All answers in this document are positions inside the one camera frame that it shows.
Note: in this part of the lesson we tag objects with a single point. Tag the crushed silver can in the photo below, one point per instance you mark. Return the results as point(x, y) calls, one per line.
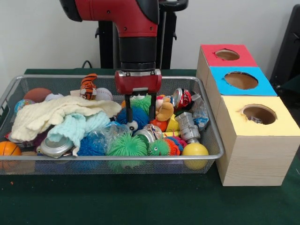
point(55, 146)

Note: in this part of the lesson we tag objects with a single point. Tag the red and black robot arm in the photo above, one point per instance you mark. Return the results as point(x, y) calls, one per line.
point(131, 23)

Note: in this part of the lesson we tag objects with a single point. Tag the wooden box with three holes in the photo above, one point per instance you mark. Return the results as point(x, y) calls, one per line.
point(257, 159)

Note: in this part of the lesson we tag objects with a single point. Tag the yellow ball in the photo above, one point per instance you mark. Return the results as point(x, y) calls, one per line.
point(194, 151)

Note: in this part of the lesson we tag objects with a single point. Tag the white baseball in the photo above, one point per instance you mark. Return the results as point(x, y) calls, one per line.
point(105, 93)

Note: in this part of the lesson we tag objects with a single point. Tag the dark green table cloth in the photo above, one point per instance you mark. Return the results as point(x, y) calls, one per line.
point(293, 93)
point(117, 199)

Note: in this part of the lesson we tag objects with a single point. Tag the orange basketball toy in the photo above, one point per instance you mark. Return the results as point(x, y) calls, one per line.
point(8, 148)

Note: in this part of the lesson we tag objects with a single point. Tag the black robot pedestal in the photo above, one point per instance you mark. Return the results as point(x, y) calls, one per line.
point(167, 35)

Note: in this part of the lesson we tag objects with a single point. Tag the cream knitted cloth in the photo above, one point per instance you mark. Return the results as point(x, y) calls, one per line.
point(58, 107)

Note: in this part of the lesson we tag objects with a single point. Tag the tiger plush toy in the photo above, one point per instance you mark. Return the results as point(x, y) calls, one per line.
point(88, 86)

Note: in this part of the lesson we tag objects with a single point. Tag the blue spiky ball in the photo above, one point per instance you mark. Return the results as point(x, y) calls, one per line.
point(140, 117)
point(91, 146)

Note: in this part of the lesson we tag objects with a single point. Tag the mint green cloth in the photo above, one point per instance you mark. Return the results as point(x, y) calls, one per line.
point(75, 126)

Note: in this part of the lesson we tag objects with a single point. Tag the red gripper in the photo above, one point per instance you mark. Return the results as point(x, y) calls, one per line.
point(138, 82)

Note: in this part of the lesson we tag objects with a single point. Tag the green spiky ball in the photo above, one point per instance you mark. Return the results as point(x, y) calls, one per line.
point(126, 146)

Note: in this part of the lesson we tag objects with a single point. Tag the silver mesh bin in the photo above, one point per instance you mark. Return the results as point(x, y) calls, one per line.
point(117, 157)

